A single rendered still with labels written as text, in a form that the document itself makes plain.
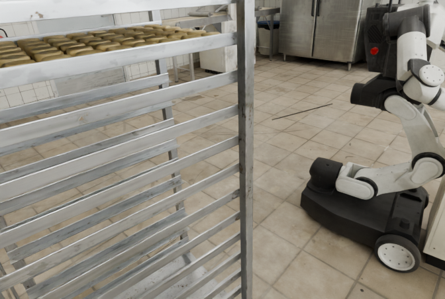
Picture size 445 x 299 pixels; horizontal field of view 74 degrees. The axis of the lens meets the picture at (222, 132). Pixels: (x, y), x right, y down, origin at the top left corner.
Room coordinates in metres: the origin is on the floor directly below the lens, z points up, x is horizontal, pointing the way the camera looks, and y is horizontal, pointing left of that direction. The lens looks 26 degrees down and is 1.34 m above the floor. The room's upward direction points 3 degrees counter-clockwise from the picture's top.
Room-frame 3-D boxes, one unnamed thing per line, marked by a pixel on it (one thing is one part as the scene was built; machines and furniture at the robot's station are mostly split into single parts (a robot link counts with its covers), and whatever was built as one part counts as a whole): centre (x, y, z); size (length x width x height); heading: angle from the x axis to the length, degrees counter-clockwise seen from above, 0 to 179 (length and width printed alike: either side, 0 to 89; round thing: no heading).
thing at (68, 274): (0.86, 0.44, 0.42); 0.64 x 0.03 x 0.03; 128
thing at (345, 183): (1.42, -0.79, 0.28); 0.21 x 0.20 x 0.13; 53
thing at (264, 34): (6.48, -1.10, 0.33); 0.54 x 0.53 x 0.66; 46
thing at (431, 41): (1.38, -0.84, 1.10); 0.34 x 0.30 x 0.36; 143
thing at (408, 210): (1.40, -0.81, 0.19); 0.64 x 0.52 x 0.33; 53
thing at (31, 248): (0.86, 0.44, 0.60); 0.64 x 0.03 x 0.03; 128
